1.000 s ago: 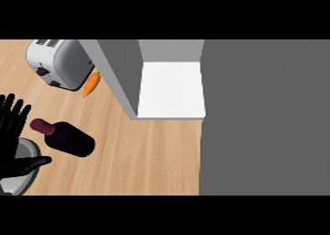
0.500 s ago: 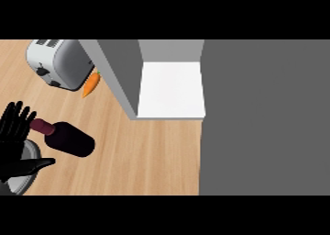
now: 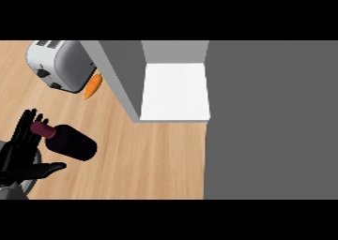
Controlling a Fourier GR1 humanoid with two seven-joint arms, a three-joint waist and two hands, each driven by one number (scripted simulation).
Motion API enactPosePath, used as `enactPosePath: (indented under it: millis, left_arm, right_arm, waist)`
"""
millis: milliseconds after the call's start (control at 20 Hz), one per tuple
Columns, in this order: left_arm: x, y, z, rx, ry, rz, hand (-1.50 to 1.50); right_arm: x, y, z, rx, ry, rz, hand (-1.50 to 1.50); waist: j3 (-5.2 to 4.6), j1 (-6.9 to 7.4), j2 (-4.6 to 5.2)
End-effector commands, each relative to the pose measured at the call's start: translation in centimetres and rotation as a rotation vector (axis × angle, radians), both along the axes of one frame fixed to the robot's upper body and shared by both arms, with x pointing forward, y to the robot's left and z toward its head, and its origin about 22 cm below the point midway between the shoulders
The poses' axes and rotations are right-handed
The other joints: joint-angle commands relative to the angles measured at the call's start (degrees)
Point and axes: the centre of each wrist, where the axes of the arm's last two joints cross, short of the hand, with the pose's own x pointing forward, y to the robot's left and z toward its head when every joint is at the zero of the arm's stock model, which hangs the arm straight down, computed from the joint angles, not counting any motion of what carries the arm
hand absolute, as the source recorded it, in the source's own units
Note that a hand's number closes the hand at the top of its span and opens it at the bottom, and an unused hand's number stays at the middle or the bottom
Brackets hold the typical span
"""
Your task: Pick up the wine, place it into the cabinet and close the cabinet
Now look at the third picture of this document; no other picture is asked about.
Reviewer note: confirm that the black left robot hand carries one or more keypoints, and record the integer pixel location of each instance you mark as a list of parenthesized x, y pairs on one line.
[(14, 157)]

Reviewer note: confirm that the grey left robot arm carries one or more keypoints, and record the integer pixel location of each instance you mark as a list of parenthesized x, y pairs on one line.
[(10, 190)]

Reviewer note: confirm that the dark red wine bottle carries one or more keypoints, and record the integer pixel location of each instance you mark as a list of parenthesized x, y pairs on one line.
[(69, 143)]

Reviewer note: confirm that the grey open cabinet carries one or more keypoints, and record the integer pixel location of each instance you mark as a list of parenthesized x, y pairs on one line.
[(166, 90)]

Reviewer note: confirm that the dark grey cabinet door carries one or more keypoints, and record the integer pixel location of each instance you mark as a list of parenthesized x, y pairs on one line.
[(274, 120)]

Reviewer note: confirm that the orange carrot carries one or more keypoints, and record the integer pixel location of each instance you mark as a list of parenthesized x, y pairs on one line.
[(92, 86)]

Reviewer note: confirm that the white toaster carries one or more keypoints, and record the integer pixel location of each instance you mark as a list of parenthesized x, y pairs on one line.
[(60, 64)]

